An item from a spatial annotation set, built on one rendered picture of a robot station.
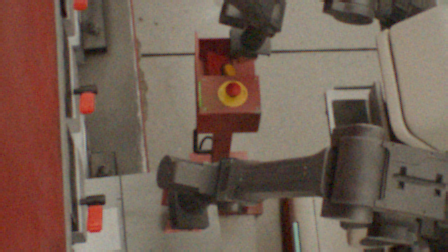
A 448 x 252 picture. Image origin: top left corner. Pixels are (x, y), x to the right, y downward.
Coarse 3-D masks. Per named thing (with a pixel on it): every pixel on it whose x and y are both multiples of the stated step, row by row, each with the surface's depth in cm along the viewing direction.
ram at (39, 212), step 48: (0, 0) 69; (48, 0) 106; (0, 48) 67; (48, 48) 100; (0, 96) 64; (48, 96) 95; (0, 144) 62; (48, 144) 90; (0, 192) 60; (48, 192) 86; (0, 240) 58; (48, 240) 82
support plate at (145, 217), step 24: (96, 192) 142; (120, 192) 142; (144, 192) 143; (144, 216) 141; (168, 216) 141; (216, 216) 141; (144, 240) 138; (168, 240) 139; (192, 240) 139; (216, 240) 139
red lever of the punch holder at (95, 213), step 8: (80, 200) 114; (88, 200) 114; (96, 200) 114; (104, 200) 114; (88, 208) 112; (96, 208) 111; (88, 216) 109; (96, 216) 109; (88, 224) 107; (96, 224) 107; (96, 232) 107
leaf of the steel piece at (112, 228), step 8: (112, 208) 141; (104, 216) 140; (112, 216) 140; (120, 216) 139; (104, 224) 139; (112, 224) 139; (120, 224) 137; (88, 232) 138; (104, 232) 139; (112, 232) 139; (120, 232) 138; (88, 240) 138; (96, 240) 138; (104, 240) 138; (112, 240) 138; (120, 240) 138; (80, 248) 137; (88, 248) 137; (96, 248) 137; (104, 248) 137; (112, 248) 137; (120, 248) 137
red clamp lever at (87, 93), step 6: (78, 90) 123; (84, 90) 122; (90, 90) 122; (96, 90) 123; (84, 96) 118; (90, 96) 118; (84, 102) 116; (90, 102) 116; (84, 108) 115; (90, 108) 115
